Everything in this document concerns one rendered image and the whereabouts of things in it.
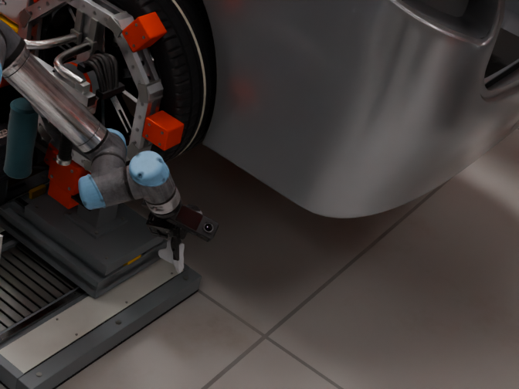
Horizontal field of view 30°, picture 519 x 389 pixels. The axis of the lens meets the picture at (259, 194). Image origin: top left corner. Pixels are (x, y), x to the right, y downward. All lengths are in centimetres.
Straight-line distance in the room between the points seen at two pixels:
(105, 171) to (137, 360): 134
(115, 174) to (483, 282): 240
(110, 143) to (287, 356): 153
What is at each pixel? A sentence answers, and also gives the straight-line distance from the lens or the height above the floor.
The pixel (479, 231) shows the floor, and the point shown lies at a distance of 447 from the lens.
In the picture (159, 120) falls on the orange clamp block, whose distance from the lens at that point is 282.
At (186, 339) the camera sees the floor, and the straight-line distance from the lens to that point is 342.
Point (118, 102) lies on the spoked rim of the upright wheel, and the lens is 304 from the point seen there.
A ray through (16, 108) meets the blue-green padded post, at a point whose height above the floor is 74.
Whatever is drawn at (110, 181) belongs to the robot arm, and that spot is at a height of 117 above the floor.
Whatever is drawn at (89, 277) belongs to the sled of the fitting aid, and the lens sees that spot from 333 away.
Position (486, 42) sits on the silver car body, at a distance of 264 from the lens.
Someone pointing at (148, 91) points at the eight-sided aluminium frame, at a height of 97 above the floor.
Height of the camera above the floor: 239
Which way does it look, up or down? 35 degrees down
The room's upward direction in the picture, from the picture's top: 17 degrees clockwise
